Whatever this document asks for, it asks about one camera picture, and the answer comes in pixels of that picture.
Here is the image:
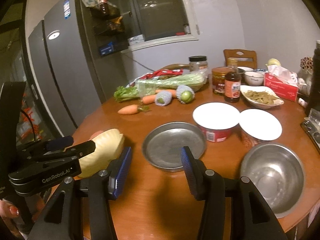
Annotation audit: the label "metal pan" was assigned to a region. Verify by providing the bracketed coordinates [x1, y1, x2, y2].
[142, 122, 207, 172]

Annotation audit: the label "white plate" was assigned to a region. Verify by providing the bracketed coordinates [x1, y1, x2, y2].
[239, 109, 283, 141]
[193, 102, 240, 130]

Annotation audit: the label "steel mixing bowl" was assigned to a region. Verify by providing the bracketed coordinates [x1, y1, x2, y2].
[240, 142, 306, 218]

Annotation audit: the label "left hand red nails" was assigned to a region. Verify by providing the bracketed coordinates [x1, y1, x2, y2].
[0, 200, 20, 219]

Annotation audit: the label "red instant noodle cup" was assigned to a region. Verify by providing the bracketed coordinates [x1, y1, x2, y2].
[198, 125, 233, 142]

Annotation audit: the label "grey refrigerator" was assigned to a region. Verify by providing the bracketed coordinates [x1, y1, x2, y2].
[28, 0, 129, 136]

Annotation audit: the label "front carrot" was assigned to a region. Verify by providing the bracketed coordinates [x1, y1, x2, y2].
[118, 105, 150, 115]

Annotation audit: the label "carrot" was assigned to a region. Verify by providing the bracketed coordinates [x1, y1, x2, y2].
[156, 89, 177, 98]
[141, 94, 157, 105]
[118, 105, 150, 115]

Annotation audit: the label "green fruit in net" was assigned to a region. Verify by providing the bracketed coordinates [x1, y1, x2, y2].
[176, 85, 195, 104]

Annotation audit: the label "middle carrot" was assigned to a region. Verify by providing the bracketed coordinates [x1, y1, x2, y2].
[141, 94, 157, 105]

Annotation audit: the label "foam-netted fruit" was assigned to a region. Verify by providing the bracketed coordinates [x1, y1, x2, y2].
[155, 92, 172, 106]

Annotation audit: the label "back carrot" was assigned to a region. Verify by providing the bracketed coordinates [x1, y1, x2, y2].
[156, 89, 177, 98]

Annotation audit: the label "white dish of vegetables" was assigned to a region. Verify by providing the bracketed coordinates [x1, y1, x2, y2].
[240, 85, 284, 109]

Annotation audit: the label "bagged celery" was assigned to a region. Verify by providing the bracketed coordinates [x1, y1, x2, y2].
[113, 71, 207, 102]

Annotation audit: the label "brown sauce bottle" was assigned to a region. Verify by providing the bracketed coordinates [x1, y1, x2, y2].
[224, 58, 241, 103]

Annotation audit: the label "red chili sauce jar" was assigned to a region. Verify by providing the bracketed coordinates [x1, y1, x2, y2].
[212, 67, 233, 95]

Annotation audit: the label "white ceramic bowl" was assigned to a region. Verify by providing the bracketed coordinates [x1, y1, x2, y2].
[244, 71, 264, 86]

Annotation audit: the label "dark metal bowl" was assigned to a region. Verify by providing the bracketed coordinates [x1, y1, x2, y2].
[238, 68, 245, 83]

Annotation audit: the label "red snack bag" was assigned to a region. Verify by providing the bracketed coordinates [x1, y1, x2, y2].
[139, 69, 183, 80]

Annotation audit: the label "clear jar black lid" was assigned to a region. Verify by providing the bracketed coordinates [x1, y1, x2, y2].
[189, 55, 208, 72]

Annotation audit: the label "red tissue box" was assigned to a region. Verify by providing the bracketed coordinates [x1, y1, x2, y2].
[264, 64, 298, 101]

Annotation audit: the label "curved wooden chair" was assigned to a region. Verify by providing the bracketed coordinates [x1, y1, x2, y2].
[161, 63, 189, 70]

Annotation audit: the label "wooden chair back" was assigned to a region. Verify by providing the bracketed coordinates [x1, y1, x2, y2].
[223, 49, 258, 69]

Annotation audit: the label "black thermos flask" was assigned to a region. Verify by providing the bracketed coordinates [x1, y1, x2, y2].
[305, 40, 320, 116]

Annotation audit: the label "window with white frame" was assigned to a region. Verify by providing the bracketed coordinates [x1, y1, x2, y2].
[90, 0, 199, 51]

